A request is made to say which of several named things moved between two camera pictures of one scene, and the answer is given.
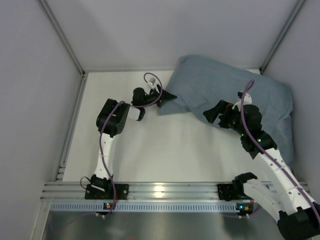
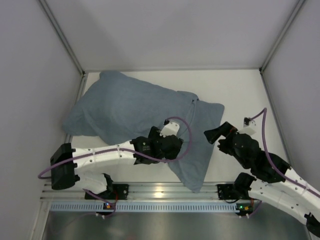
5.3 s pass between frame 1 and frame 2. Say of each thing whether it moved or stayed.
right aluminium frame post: stayed
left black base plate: stayed
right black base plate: stayed
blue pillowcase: moved
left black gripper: moved
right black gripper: moved
